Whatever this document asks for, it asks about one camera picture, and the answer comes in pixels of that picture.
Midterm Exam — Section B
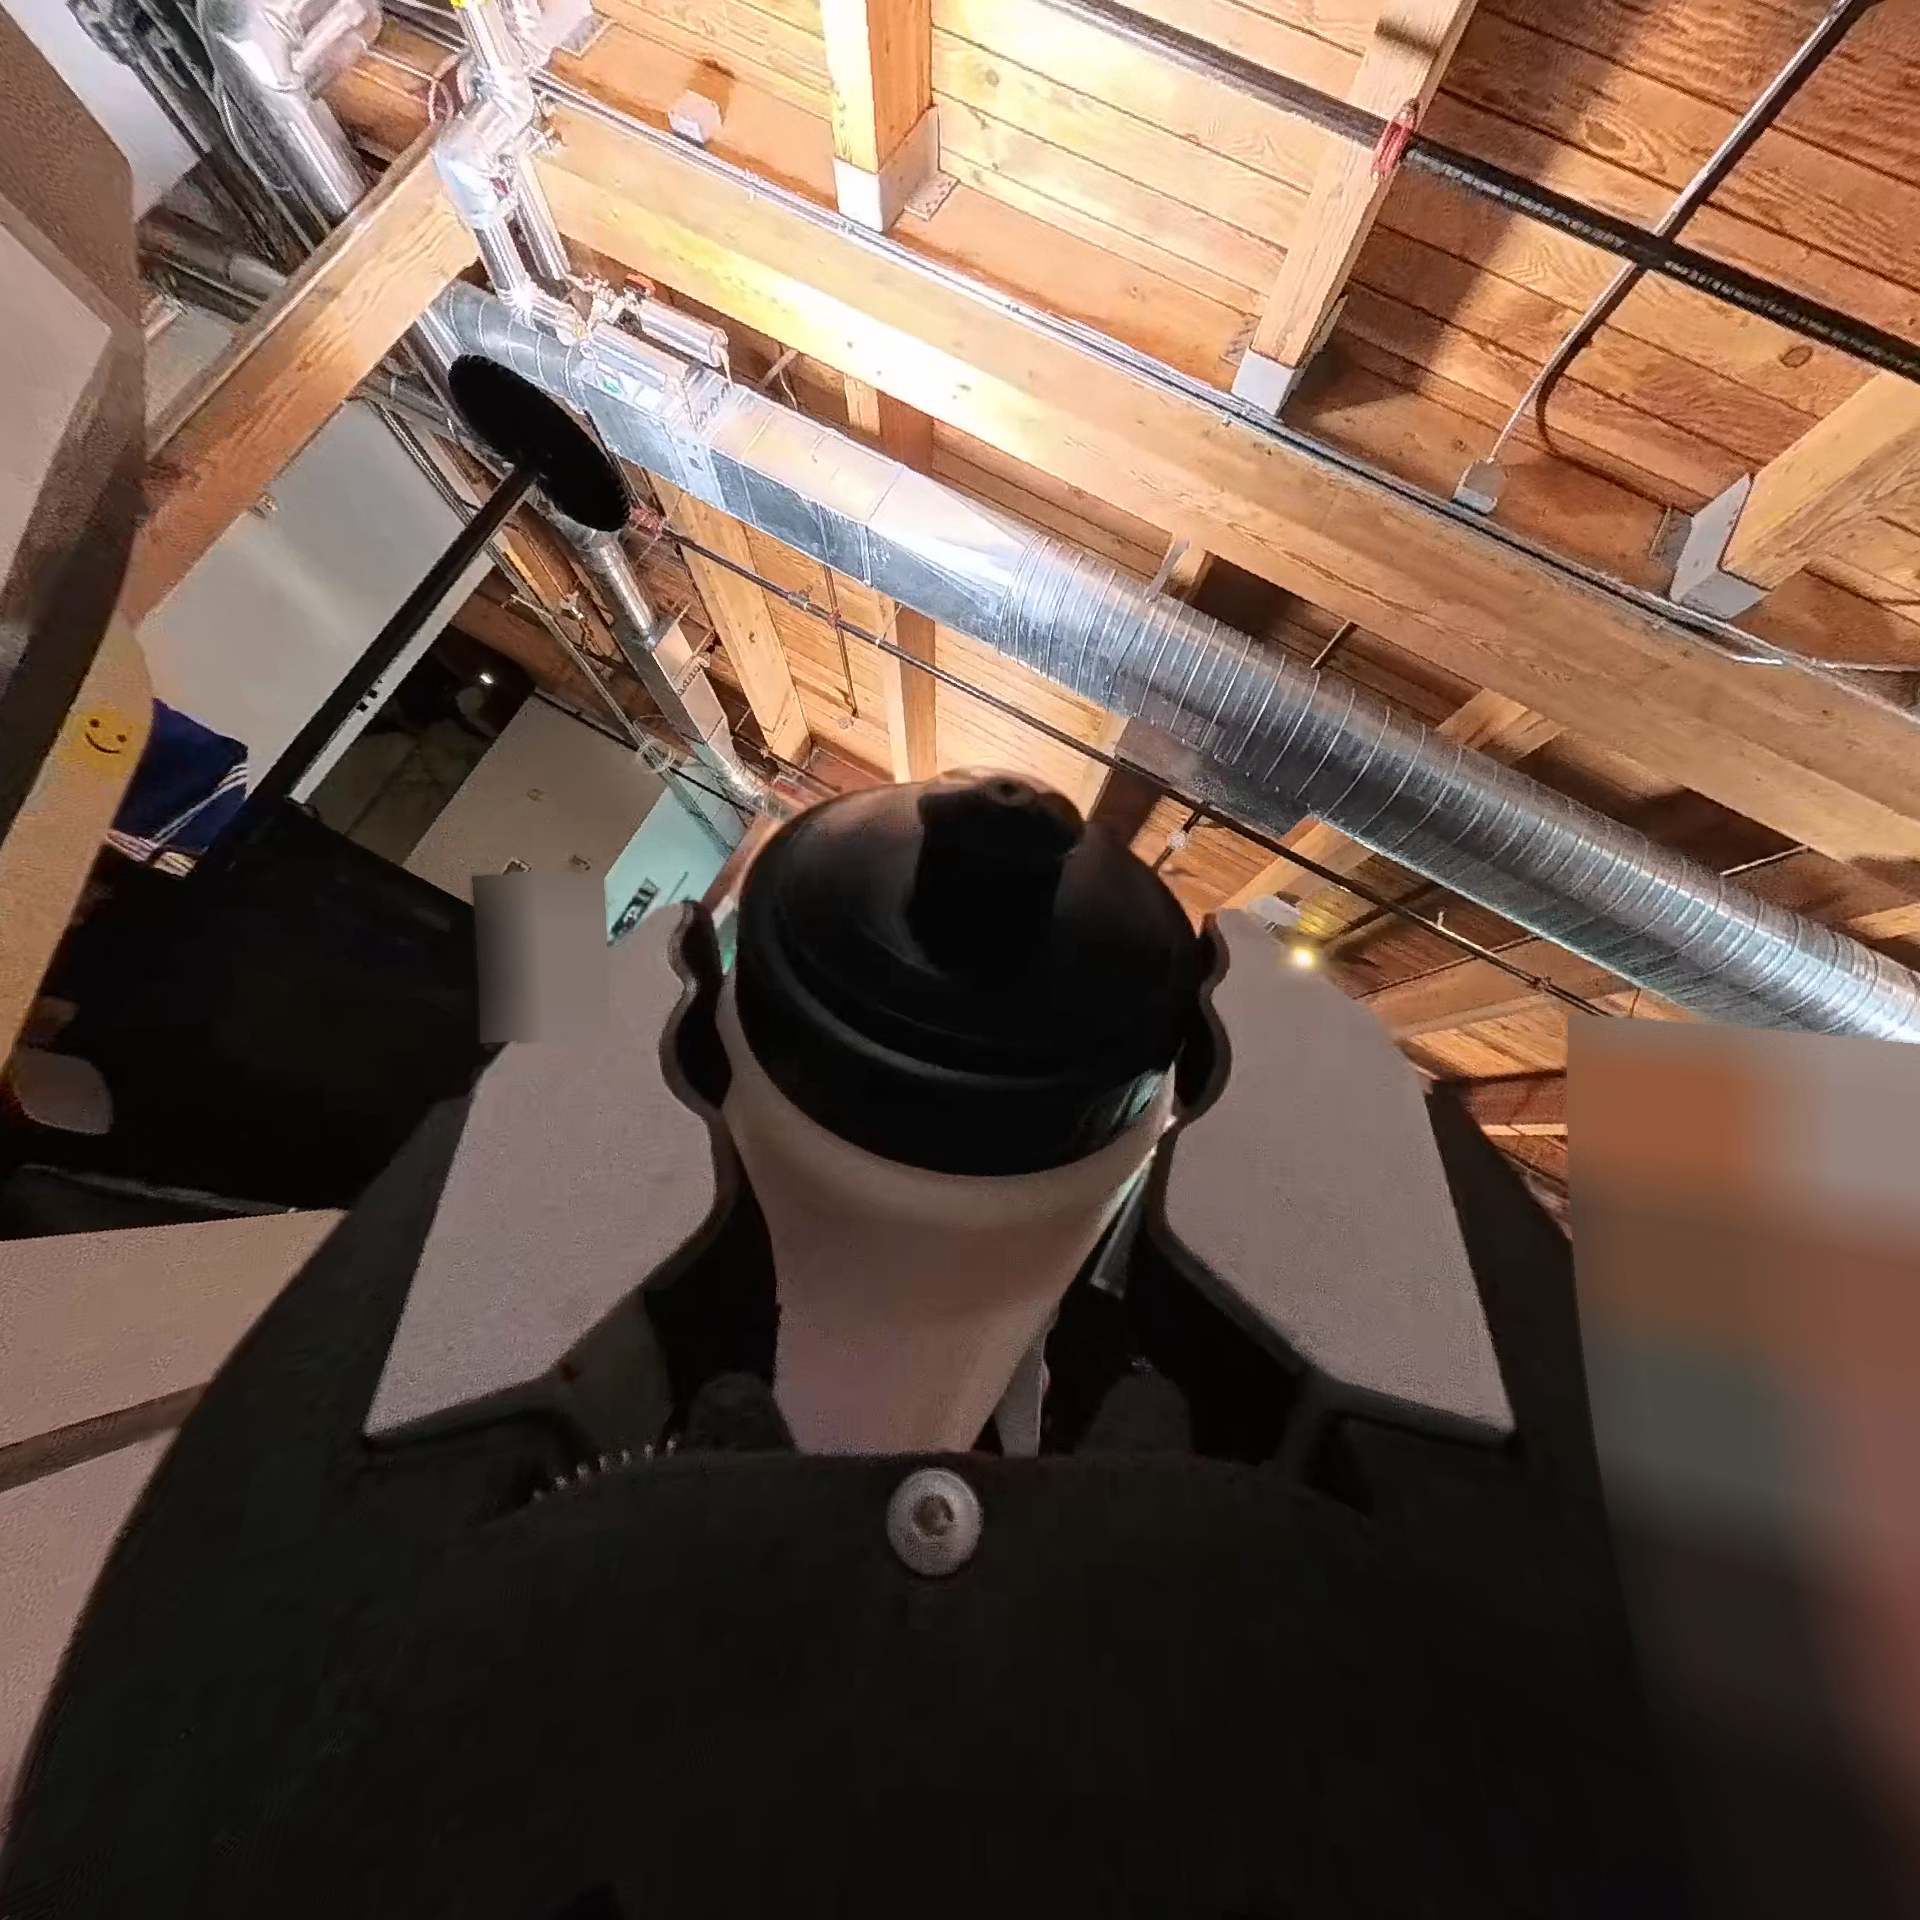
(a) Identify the white bottle with black lid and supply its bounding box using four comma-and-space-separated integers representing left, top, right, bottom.
710, 765, 1209, 1462

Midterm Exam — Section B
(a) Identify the blue jacket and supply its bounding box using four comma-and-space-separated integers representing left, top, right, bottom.
106, 697, 248, 875

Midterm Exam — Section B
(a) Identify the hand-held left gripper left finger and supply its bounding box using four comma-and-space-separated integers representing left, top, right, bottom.
365, 900, 746, 1438

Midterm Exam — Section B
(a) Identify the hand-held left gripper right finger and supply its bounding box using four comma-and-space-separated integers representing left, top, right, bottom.
1145, 909, 1514, 1447

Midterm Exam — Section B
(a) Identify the long silver spiral duct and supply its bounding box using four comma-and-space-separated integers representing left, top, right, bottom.
428, 276, 1920, 1046

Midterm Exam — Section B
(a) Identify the black floor lamp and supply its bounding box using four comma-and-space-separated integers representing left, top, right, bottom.
248, 349, 632, 813

